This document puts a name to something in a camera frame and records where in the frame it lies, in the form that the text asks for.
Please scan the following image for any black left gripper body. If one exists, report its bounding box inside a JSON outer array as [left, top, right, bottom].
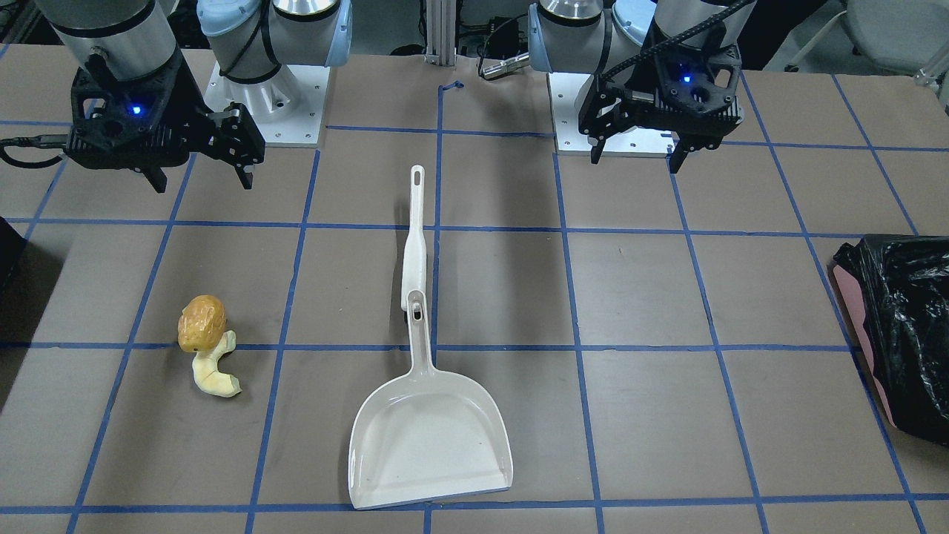
[[578, 45, 744, 149]]

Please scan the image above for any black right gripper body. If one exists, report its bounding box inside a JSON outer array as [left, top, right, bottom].
[[65, 50, 265, 172]]

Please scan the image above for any white hand brush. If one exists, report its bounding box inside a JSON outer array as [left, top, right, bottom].
[[400, 165, 427, 315]]

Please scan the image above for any pale yellow curved trash piece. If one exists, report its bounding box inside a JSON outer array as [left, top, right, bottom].
[[192, 330, 242, 398]]

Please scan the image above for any white plastic dustpan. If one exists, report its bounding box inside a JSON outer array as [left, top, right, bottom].
[[347, 289, 513, 510]]

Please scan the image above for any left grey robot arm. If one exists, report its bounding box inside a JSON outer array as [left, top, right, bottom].
[[528, 1, 755, 172]]

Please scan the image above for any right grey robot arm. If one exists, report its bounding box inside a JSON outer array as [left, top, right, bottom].
[[27, 1, 352, 193]]

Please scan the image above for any bin with black bag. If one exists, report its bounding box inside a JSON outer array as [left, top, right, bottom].
[[833, 234, 948, 446]]

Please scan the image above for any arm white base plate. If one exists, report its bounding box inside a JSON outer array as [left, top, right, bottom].
[[547, 71, 675, 158], [205, 63, 334, 148]]

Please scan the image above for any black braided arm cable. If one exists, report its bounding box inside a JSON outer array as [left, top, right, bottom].
[[608, 0, 757, 79]]

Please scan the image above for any aluminium frame post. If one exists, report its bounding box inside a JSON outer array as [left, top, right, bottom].
[[424, 0, 457, 68]]

